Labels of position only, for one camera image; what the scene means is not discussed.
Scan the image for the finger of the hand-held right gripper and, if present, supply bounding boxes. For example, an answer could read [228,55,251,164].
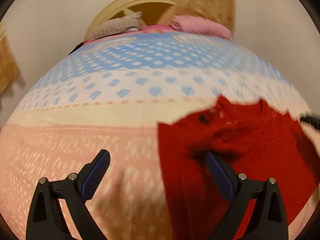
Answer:
[299,115,320,132]

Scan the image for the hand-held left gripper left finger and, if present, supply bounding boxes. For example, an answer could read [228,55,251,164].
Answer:
[26,149,111,240]

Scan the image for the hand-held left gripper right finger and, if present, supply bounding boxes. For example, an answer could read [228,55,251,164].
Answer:
[205,151,289,240]

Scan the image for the red knitted sweater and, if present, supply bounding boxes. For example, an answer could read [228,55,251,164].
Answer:
[157,95,320,240]

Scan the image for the polka-dot bed sheet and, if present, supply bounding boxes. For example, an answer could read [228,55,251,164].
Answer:
[0,31,315,240]

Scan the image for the black cloth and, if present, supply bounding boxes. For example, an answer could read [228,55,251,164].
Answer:
[68,42,84,55]

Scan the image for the woven basket at left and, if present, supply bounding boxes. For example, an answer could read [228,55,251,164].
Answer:
[0,25,21,93]

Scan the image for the pink pillow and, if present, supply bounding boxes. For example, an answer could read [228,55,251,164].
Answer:
[171,14,232,39]

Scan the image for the striped pillow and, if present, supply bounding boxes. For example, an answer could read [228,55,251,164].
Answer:
[94,12,147,39]

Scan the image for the beige patterned curtain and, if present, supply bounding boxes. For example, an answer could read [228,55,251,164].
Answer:
[172,0,237,30]

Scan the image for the pink blanket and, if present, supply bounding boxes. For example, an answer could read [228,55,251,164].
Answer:
[142,24,173,33]

